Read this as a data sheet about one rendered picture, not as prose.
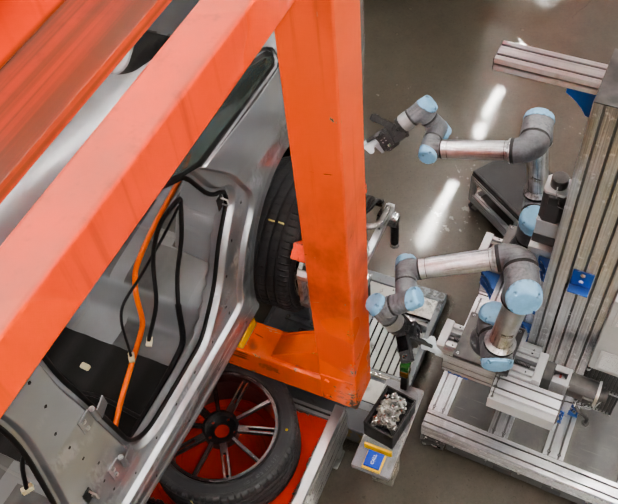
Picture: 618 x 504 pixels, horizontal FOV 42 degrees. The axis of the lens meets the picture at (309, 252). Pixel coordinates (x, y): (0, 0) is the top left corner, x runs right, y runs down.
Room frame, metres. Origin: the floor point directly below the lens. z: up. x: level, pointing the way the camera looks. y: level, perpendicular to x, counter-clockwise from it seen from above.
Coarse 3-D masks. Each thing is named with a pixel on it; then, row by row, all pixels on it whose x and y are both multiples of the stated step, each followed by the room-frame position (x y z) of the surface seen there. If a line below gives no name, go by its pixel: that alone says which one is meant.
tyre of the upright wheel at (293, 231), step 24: (288, 168) 2.32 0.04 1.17; (288, 192) 2.18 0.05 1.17; (264, 216) 2.10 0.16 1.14; (288, 216) 2.08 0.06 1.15; (264, 240) 2.02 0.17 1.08; (288, 240) 1.99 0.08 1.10; (264, 264) 1.96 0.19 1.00; (288, 264) 1.93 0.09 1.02; (264, 288) 1.93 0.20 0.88; (288, 288) 1.89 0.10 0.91
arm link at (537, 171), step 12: (540, 108) 2.19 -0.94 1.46; (528, 120) 2.15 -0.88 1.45; (540, 120) 2.13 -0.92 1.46; (552, 120) 2.15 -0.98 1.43; (552, 132) 2.12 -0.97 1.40; (528, 168) 2.12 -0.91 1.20; (540, 168) 2.10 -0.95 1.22; (528, 180) 2.12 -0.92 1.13; (540, 180) 2.09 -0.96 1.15; (528, 192) 2.11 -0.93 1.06; (540, 192) 2.09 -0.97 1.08
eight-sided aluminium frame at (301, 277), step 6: (300, 264) 1.94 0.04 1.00; (300, 270) 1.92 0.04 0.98; (300, 276) 1.91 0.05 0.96; (306, 276) 1.90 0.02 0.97; (300, 282) 1.91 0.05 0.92; (306, 282) 1.89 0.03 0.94; (300, 288) 1.91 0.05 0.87; (306, 288) 1.94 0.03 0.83; (300, 294) 1.91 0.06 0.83; (306, 294) 1.93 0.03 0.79; (300, 300) 1.91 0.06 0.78; (306, 300) 1.91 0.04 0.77; (306, 306) 1.90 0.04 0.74
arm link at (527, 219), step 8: (528, 208) 2.04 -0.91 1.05; (536, 208) 2.04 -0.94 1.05; (520, 216) 2.02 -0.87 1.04; (528, 216) 2.00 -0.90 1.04; (536, 216) 2.00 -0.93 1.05; (520, 224) 1.99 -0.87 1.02; (528, 224) 1.97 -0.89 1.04; (520, 232) 1.98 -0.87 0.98; (528, 232) 1.95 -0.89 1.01; (520, 240) 1.97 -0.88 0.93; (528, 240) 1.95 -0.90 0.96
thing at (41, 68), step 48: (0, 0) 0.86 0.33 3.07; (48, 0) 0.92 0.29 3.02; (96, 0) 0.94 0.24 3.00; (144, 0) 0.93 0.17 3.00; (0, 48) 0.83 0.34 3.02; (48, 48) 0.85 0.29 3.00; (96, 48) 0.84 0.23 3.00; (0, 96) 0.77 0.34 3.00; (48, 96) 0.76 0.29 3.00; (0, 144) 0.69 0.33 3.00; (48, 144) 0.70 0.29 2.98; (0, 192) 0.62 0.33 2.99
